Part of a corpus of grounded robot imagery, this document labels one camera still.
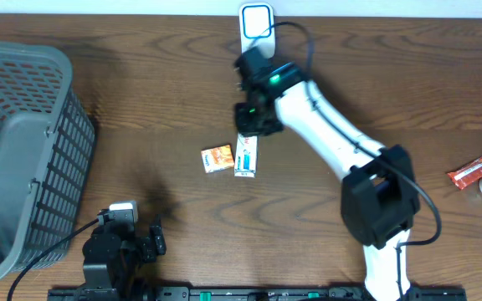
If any grey plastic basket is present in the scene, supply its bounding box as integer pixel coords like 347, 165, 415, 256
0, 41, 95, 279

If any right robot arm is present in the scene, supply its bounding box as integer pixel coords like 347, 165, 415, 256
233, 48, 420, 300

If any orange small packet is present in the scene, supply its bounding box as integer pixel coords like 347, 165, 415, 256
201, 145, 234, 173

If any white Panadol box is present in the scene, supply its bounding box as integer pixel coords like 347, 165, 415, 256
234, 134, 258, 178

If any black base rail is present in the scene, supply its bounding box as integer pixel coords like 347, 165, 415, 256
48, 285, 467, 301

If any red Top chocolate bar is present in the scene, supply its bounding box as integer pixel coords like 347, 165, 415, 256
448, 156, 482, 190

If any white barcode scanner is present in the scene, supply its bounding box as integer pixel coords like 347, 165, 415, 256
238, 3, 275, 59

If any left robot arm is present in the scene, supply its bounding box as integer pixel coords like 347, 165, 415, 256
73, 209, 167, 301

